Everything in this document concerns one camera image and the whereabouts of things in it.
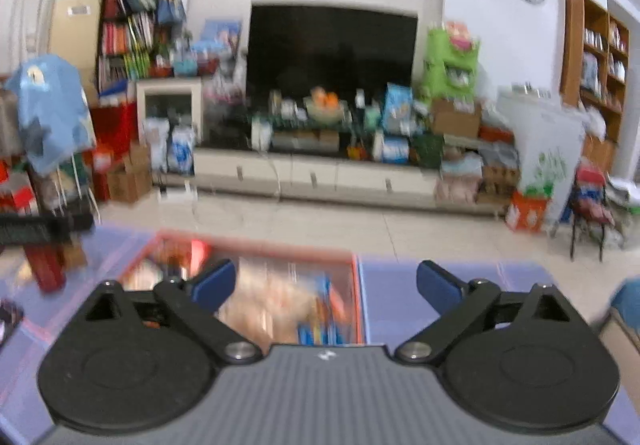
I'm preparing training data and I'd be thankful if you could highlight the white television cabinet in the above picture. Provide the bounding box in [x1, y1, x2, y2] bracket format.
[191, 146, 502, 217]

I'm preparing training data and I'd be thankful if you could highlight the green hanging organizer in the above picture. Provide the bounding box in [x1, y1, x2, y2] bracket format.
[421, 24, 482, 102]

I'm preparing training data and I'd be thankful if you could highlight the red storage box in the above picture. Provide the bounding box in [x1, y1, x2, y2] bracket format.
[89, 102, 139, 202]

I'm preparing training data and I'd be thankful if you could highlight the blue cookie packet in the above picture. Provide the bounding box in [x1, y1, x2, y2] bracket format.
[296, 274, 348, 347]

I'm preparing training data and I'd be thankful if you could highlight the blue grid table mat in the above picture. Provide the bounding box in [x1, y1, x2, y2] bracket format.
[0, 224, 615, 431]

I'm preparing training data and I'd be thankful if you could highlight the black bookshelf with books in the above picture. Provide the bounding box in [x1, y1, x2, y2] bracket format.
[96, 0, 214, 94]

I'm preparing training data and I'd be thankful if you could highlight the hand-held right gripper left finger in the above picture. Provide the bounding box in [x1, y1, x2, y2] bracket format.
[82, 259, 263, 366]

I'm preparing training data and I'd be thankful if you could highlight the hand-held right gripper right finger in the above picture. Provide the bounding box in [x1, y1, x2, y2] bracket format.
[394, 260, 576, 366]

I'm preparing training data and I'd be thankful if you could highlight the beige standing air conditioner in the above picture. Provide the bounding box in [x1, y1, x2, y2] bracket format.
[49, 0, 107, 92]

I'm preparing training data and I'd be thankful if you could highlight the white glass door cabinet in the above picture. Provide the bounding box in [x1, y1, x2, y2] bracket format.
[135, 76, 204, 147]

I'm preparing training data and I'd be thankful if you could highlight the blue stool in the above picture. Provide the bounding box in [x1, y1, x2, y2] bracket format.
[609, 276, 640, 322]

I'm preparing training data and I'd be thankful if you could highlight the orange white carton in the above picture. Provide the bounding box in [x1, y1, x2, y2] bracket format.
[504, 192, 552, 234]

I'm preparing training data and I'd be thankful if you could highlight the black television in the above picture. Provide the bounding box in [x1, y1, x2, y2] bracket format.
[247, 2, 419, 149]

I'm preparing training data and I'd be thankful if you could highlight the fruit bowl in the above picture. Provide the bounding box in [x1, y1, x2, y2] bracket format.
[304, 89, 347, 124]

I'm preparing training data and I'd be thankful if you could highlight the red folding chair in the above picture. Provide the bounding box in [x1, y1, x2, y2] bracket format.
[569, 164, 617, 262]

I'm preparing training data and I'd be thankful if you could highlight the blue white bag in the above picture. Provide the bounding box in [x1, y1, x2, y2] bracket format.
[166, 124, 197, 177]

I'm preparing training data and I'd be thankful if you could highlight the orange cardboard box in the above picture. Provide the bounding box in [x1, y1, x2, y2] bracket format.
[119, 231, 367, 347]

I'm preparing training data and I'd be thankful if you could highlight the red drink can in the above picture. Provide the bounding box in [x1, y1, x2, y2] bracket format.
[24, 244, 69, 294]

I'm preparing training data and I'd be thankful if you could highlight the brown cardboard box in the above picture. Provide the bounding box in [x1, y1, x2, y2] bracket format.
[431, 96, 484, 139]

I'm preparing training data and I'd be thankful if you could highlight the small cardboard box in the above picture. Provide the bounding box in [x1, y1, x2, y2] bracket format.
[106, 144, 154, 204]

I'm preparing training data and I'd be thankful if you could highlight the wooden bookshelf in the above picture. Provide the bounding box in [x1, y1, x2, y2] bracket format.
[559, 0, 632, 162]

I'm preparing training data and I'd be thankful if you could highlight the blue white carton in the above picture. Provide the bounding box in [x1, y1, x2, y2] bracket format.
[384, 83, 414, 134]

